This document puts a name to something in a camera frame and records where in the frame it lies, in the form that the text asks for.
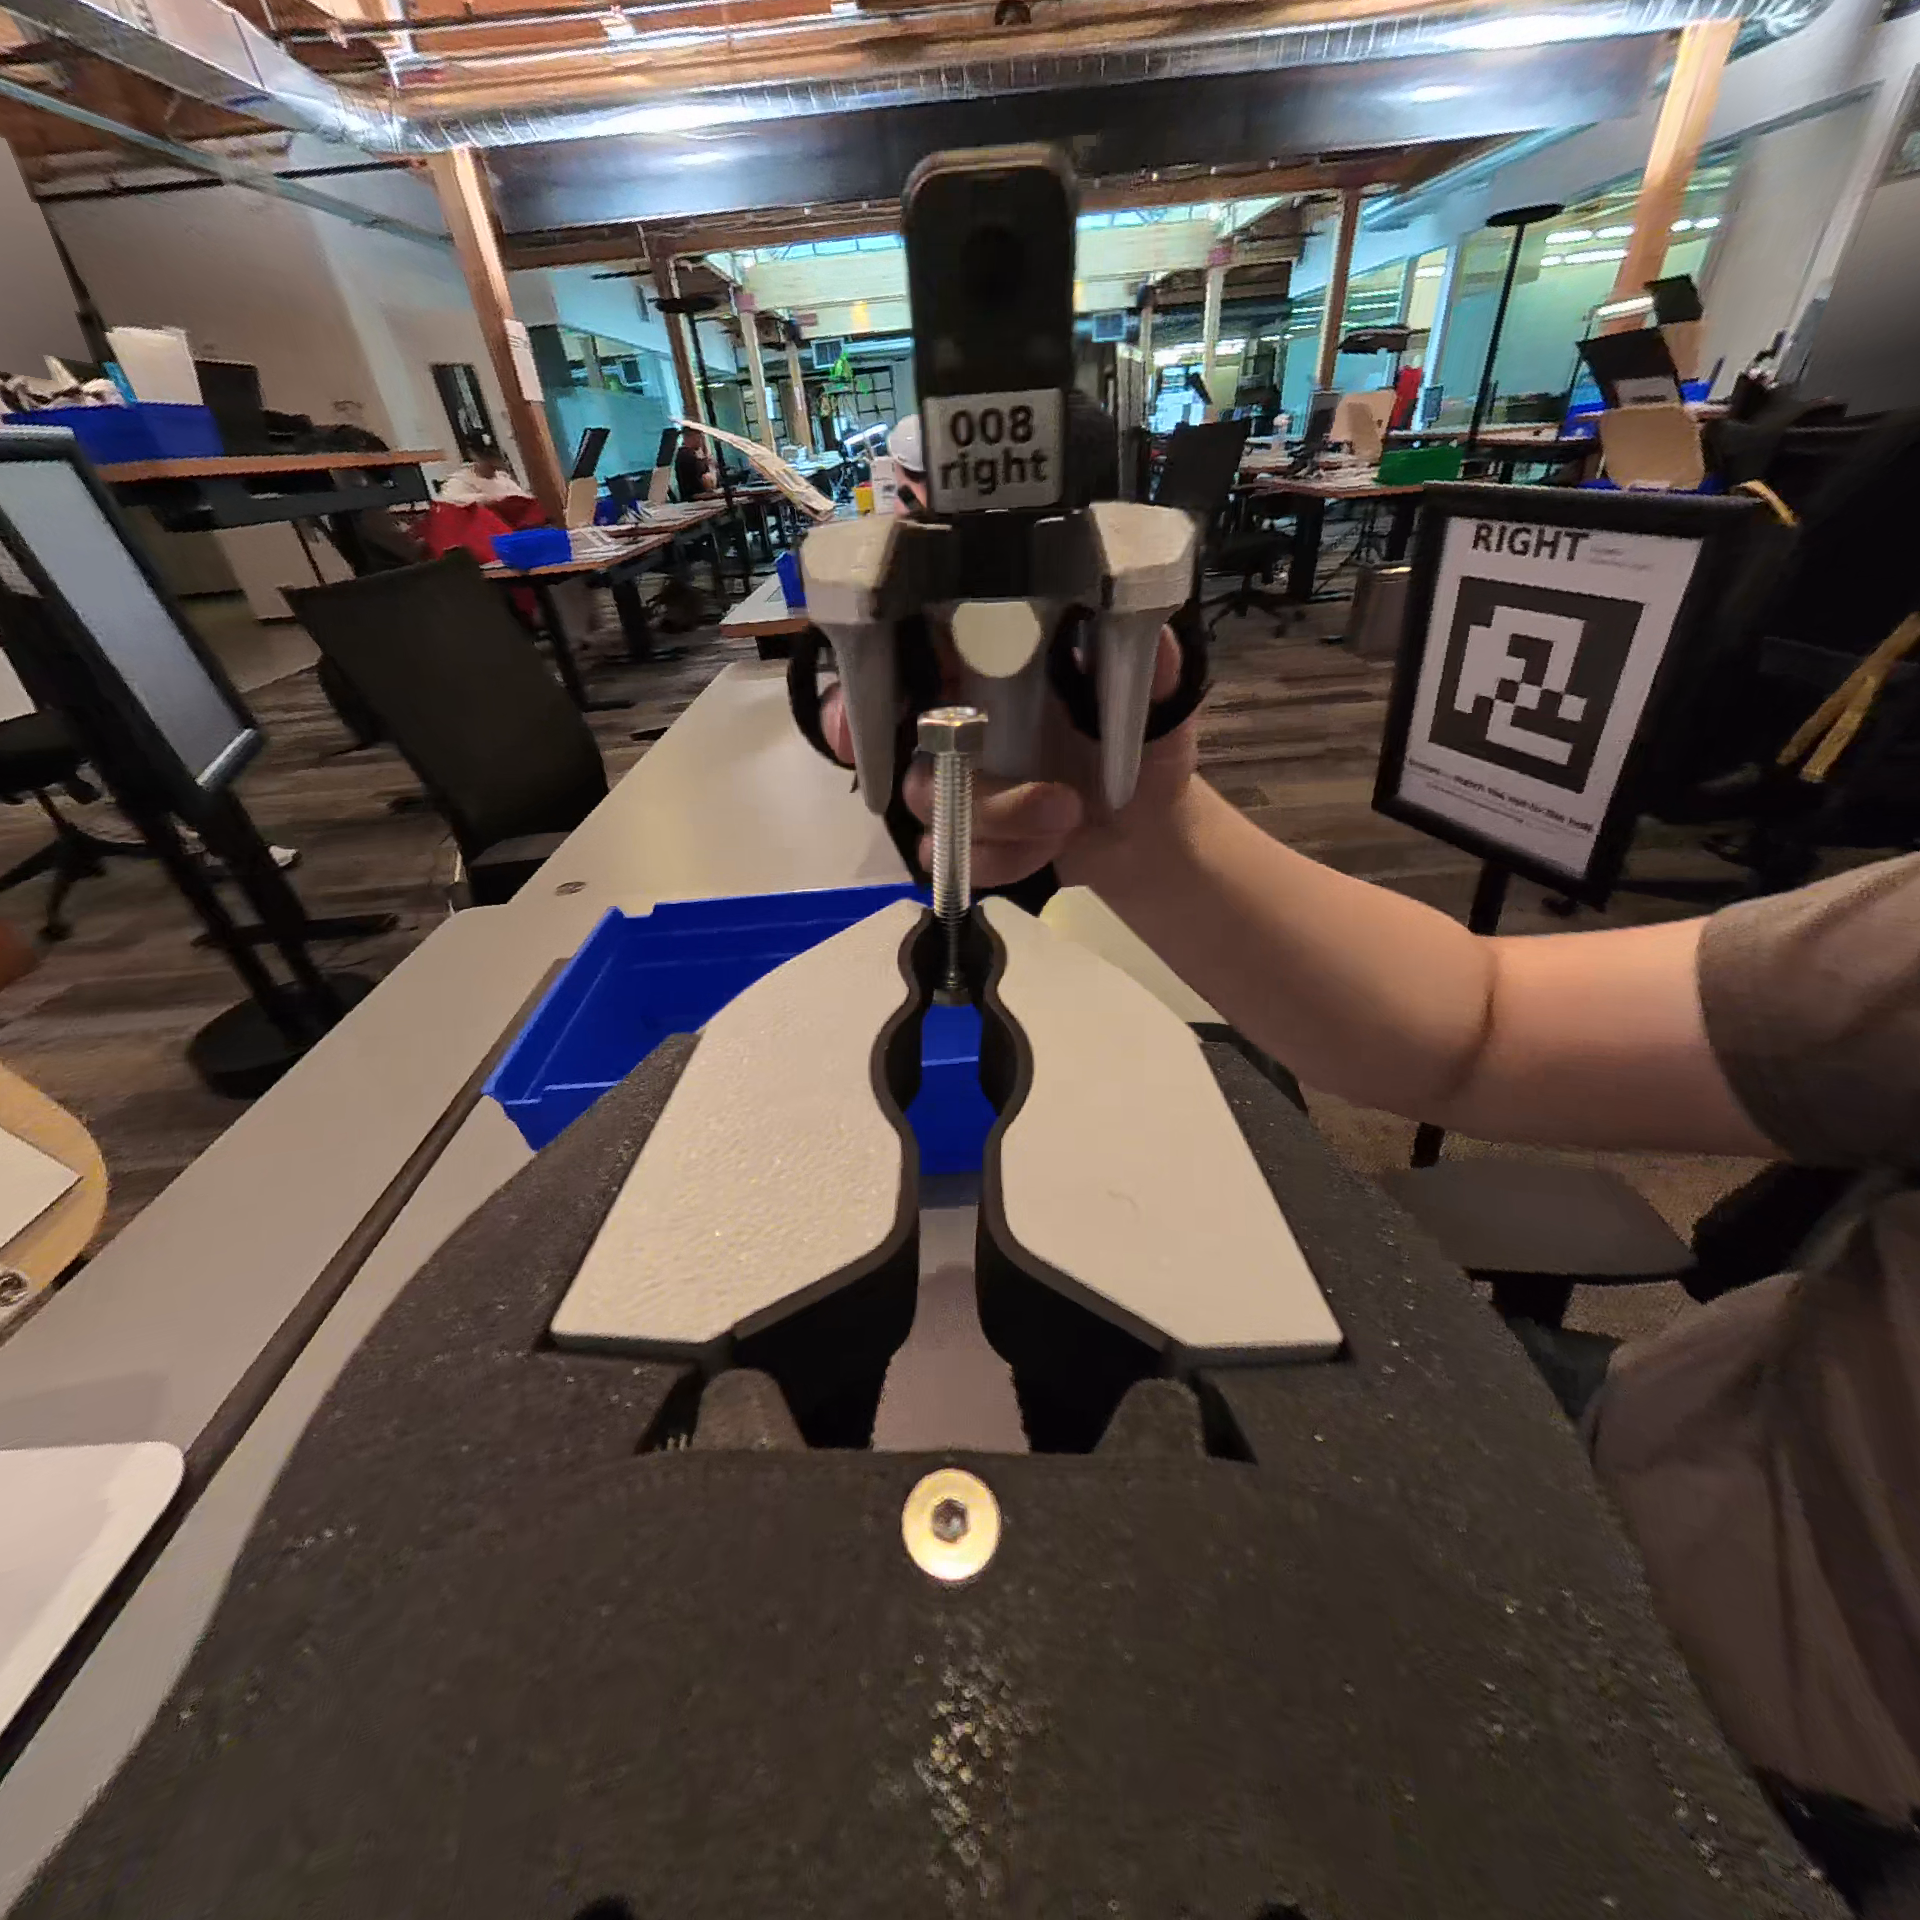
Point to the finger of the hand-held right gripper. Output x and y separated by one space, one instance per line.
850 579
1142 571

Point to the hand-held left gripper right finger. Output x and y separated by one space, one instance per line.
1155 1171

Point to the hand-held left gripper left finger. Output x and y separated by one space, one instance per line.
764 1156

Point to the blue plastic bin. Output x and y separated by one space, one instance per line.
629 1021

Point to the long silver hex bolt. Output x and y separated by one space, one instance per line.
955 840

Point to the person's right forearm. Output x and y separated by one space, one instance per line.
1424 990

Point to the person's right hand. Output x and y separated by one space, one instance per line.
1037 832

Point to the wooden top desk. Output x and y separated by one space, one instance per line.
629 547
301 461
758 622
1320 488

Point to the grey trash bin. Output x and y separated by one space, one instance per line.
1382 609

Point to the green storage bin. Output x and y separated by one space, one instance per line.
1419 465

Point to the black mesh office chair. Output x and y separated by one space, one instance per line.
451 705

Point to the framed marker sign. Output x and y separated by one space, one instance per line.
1560 661

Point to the black floor lamp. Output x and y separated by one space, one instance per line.
1519 219

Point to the person's grey t-shirt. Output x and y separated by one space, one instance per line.
1815 990

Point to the black easel with screen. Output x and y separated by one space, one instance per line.
106 600

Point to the wooden support post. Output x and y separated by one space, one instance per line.
487 300

